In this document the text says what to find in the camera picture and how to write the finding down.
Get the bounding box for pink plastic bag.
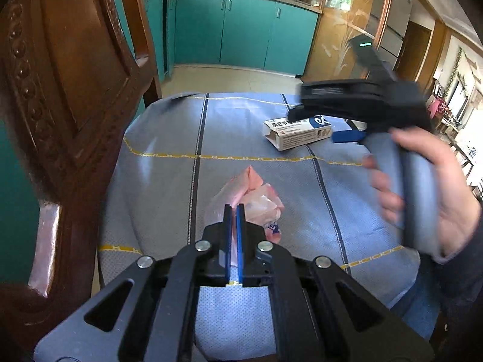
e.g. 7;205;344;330
203;166;285;243

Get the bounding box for white blue medicine box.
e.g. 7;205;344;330
263;114;332;151

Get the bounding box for teal kitchen cabinets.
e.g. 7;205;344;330
1;0;319;284

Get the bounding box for person's right hand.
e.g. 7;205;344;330
363;128;481;258

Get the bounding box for blue grey tablecloth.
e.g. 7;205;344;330
97;91;422;362

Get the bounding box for grey refrigerator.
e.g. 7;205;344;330
365;0;413;69

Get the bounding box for brown wooden chair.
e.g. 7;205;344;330
1;0;161;361

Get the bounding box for glass sliding door wood frame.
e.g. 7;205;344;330
302;0;391;83

